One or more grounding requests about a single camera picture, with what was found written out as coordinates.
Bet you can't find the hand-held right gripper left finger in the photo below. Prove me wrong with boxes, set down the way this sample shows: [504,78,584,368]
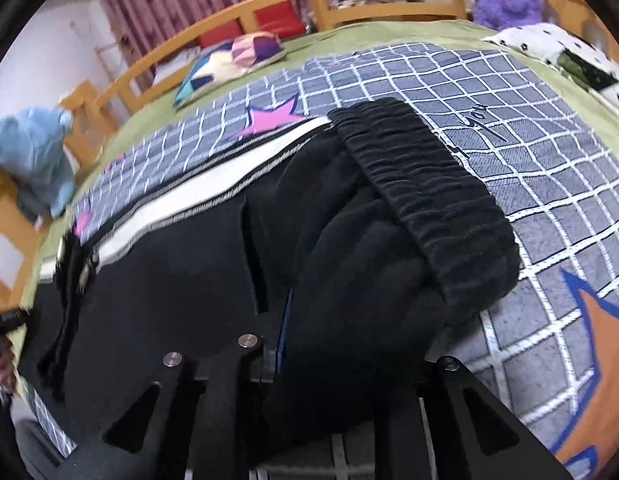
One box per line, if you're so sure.
[54,287,295,480]

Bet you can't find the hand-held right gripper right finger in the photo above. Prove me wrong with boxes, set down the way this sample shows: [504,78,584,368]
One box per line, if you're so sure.
[374,356,575,480]

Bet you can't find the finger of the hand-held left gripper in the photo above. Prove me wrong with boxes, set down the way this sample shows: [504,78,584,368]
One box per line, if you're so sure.
[78,252,101,296]
[54,234,80,286]

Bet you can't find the black pants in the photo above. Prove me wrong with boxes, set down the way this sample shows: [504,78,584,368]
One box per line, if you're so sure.
[36,97,521,466]

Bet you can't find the light blue fleece garment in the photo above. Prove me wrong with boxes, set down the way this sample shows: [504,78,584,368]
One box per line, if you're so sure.
[0,106,76,218]

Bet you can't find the wooden clothes rack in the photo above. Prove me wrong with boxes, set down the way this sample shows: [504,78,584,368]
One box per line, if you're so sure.
[93,40,140,101]

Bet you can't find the colourful triangle pattern pillow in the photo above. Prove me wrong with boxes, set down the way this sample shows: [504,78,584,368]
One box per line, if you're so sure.
[173,31,288,108]

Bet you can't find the grey checked star blanket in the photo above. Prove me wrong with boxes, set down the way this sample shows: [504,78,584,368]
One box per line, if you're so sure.
[19,42,619,480]

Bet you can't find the red chair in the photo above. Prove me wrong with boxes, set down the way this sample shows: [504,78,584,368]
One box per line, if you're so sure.
[243,0,303,37]

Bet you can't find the white flower print pillow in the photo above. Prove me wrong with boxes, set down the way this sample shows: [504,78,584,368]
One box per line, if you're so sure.
[482,22,619,126]

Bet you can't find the wooden bed frame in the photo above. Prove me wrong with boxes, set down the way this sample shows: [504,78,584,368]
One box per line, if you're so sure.
[0,0,619,311]

